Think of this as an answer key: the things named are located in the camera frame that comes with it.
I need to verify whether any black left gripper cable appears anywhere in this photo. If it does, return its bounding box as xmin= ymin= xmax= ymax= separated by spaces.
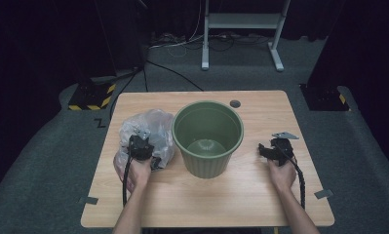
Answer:
xmin=122 ymin=136 xmax=136 ymax=208

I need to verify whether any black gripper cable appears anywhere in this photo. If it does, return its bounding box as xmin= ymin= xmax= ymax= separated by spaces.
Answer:
xmin=275 ymin=143 xmax=306 ymax=211
xmin=122 ymin=136 xmax=136 ymax=208

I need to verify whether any black yellow striped base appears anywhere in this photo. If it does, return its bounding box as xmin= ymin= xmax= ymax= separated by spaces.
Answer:
xmin=67 ymin=82 xmax=117 ymax=112
xmin=299 ymin=83 xmax=351 ymax=112

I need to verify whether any bundle of floor cables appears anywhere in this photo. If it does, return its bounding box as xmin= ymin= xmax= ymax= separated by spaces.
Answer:
xmin=208 ymin=31 xmax=272 ymax=54

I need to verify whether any grey tape piece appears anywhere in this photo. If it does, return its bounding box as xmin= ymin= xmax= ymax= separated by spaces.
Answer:
xmin=79 ymin=195 xmax=99 ymax=206
xmin=313 ymin=188 xmax=334 ymax=200

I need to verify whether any clear plastic trash bag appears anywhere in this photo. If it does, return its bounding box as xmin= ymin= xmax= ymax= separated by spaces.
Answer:
xmin=113 ymin=108 xmax=176 ymax=193

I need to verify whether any person's left hand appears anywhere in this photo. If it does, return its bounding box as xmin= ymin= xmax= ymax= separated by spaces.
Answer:
xmin=115 ymin=157 xmax=153 ymax=194

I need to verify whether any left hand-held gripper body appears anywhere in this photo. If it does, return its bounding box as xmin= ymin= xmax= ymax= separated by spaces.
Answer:
xmin=129 ymin=129 xmax=155 ymax=162

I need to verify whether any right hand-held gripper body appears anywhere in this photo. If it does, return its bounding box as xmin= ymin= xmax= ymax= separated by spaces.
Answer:
xmin=270 ymin=131 xmax=299 ymax=167

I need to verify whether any white metal stand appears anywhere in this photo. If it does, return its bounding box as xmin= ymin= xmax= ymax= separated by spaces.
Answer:
xmin=201 ymin=0 xmax=292 ymax=73

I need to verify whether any green plastic bin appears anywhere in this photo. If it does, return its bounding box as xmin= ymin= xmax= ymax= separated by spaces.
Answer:
xmin=171 ymin=99 xmax=246 ymax=180

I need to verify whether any black floor cable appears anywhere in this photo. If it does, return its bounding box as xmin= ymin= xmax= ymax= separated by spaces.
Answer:
xmin=145 ymin=59 xmax=205 ymax=93
xmin=109 ymin=67 xmax=145 ymax=119

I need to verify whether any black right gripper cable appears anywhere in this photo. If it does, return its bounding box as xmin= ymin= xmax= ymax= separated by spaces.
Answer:
xmin=275 ymin=143 xmax=306 ymax=211

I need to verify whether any person's right hand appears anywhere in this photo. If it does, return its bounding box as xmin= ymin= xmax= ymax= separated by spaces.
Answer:
xmin=267 ymin=158 xmax=298 ymax=193

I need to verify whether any white floor cable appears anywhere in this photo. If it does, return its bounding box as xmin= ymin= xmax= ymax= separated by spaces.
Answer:
xmin=148 ymin=0 xmax=206 ymax=58

